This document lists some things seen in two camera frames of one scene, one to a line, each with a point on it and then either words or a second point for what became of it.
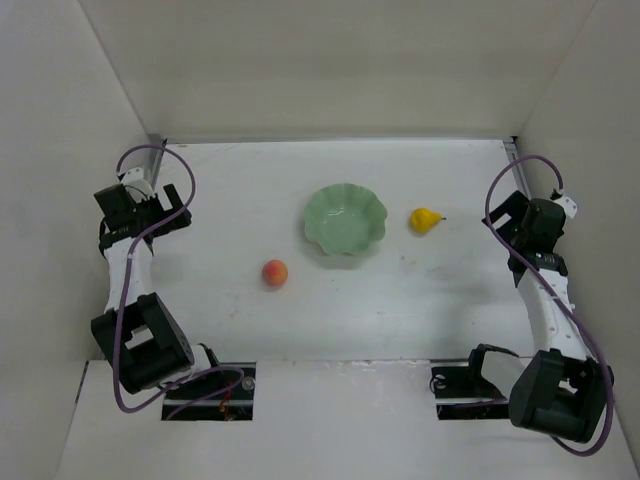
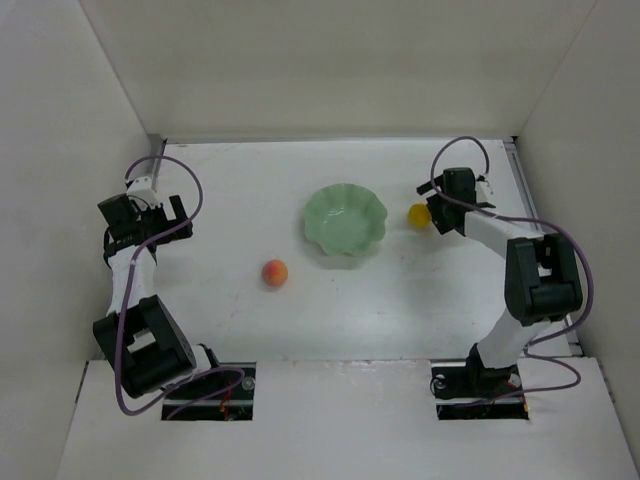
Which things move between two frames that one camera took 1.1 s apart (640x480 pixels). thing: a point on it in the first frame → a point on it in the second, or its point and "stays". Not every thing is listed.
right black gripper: x=513 y=220 → x=439 y=211
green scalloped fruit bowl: x=344 y=218 stays
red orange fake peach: x=275 y=273 stays
